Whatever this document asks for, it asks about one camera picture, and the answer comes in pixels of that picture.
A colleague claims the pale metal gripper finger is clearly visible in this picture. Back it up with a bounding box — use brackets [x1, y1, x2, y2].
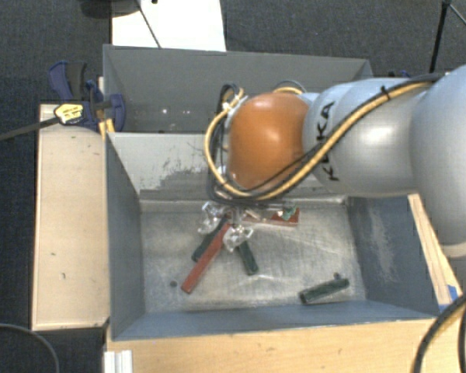
[196, 201, 224, 236]
[223, 224, 255, 253]

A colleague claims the dark green flat block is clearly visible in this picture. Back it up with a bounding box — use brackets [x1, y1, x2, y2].
[298, 273, 351, 306]
[236, 240, 260, 276]
[191, 225, 227, 263]

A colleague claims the long red-brown flat block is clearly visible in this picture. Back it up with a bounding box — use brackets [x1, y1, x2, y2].
[180, 222, 233, 295]

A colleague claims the grey metal bin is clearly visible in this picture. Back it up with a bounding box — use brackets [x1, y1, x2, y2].
[102, 44, 442, 342]

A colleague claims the pale wood board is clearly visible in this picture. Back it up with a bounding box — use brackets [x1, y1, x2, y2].
[31, 103, 112, 332]

